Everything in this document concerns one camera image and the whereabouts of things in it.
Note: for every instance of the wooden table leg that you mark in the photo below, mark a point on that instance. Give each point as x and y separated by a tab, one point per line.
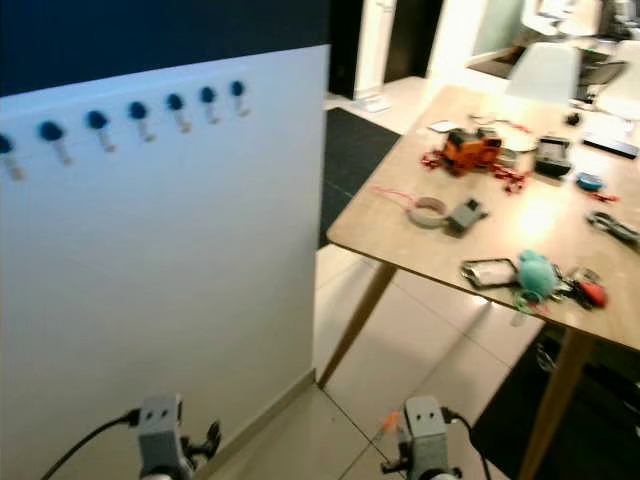
555	410
360	320

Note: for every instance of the white hook board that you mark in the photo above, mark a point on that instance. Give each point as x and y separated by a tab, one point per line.
160	280

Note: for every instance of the phone in clear case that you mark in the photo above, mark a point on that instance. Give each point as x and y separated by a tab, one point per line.
490	272

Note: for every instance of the teal plush toy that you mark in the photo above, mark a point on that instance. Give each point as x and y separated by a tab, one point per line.
537	275

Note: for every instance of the wide white tape roll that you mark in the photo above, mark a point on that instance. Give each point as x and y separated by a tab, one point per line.
428	222

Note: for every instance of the key bunch with red fob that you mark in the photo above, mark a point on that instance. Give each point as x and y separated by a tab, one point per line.
590	292

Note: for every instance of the grey plastic device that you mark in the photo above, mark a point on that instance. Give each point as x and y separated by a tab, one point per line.
468	215

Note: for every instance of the black rug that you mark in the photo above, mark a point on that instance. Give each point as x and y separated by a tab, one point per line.
345	165

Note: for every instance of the grey carabiner tool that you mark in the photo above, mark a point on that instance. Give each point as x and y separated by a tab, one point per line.
615	228

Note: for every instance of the orange black device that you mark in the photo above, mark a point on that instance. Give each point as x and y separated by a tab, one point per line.
472	150

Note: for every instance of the white phone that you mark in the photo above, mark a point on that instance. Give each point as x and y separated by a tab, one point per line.
442	127

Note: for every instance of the small blue round gadget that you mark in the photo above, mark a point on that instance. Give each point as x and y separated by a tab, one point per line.
589	182

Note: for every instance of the black handheld console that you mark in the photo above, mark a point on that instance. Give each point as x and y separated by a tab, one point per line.
553	157

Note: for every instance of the flat black phone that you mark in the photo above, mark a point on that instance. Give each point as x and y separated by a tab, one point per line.
615	147

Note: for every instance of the small black object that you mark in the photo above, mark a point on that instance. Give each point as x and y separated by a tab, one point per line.
572	118

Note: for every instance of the pale blue shell chair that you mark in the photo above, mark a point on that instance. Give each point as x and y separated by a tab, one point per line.
545	72

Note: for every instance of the white shell chair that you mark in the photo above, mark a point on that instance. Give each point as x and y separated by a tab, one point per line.
622	90

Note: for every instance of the black folding chair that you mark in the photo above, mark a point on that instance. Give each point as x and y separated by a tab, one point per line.
600	72

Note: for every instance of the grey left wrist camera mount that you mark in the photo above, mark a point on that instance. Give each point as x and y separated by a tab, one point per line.
163	430

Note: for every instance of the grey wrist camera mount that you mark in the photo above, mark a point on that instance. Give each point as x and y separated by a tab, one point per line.
425	430
163	430

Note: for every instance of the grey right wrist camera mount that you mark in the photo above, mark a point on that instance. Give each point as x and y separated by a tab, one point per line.
425	430

